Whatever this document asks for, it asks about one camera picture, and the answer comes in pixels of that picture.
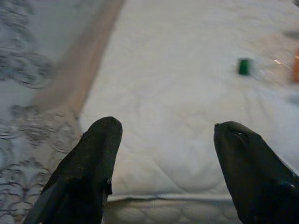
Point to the grey patterned headboard cushion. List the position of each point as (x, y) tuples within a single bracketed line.
[(28, 58)]

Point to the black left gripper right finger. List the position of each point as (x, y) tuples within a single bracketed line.
[(252, 175)]

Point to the white quilted mattress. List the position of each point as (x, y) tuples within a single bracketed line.
[(175, 81)]

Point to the clear bottle with green cap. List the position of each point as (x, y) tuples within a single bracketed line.
[(244, 66)]

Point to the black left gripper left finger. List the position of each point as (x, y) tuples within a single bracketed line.
[(81, 175)]

